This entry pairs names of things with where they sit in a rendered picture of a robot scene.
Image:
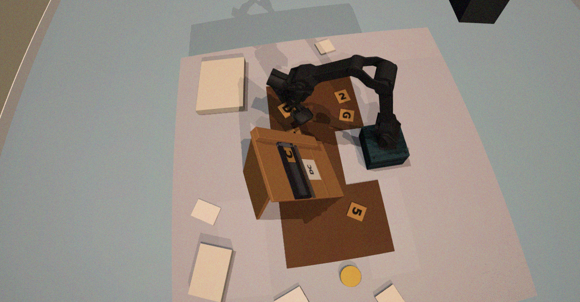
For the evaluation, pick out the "white paper ticket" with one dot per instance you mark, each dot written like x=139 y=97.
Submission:
x=311 y=169

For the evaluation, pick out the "orange square tile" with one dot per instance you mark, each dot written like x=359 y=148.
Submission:
x=356 y=211

